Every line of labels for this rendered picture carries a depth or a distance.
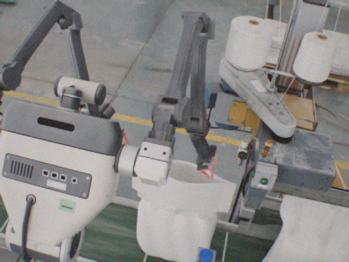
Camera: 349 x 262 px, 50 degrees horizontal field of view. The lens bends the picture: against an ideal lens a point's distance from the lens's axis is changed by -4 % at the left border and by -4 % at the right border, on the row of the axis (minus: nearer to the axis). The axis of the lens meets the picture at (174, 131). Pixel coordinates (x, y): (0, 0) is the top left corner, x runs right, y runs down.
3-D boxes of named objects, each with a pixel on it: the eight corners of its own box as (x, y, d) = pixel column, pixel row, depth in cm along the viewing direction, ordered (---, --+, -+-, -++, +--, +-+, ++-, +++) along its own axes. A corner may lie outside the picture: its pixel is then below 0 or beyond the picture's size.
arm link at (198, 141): (186, 137, 155) (199, 136, 153) (191, 126, 160) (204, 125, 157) (192, 150, 159) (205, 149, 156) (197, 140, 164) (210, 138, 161)
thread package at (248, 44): (221, 67, 148) (229, 26, 136) (226, 47, 160) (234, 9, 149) (264, 76, 146) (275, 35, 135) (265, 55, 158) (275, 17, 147)
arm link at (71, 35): (53, 17, 153) (70, 12, 146) (64, 16, 157) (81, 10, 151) (77, 119, 163) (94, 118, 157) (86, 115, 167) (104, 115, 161)
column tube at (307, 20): (224, 247, 261) (302, 2, 147) (227, 233, 270) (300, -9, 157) (240, 251, 259) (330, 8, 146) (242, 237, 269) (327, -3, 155)
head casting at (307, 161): (242, 206, 155) (259, 154, 136) (247, 164, 174) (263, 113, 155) (313, 222, 152) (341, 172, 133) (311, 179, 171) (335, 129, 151)
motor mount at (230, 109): (211, 123, 180) (217, 94, 169) (213, 114, 185) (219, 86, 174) (271, 136, 177) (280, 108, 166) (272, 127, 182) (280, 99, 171)
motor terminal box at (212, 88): (205, 113, 178) (209, 93, 171) (199, 100, 186) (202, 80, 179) (222, 112, 180) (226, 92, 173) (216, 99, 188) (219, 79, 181)
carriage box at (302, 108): (244, 163, 180) (260, 110, 160) (250, 119, 206) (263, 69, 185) (296, 174, 178) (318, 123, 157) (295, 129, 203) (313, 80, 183)
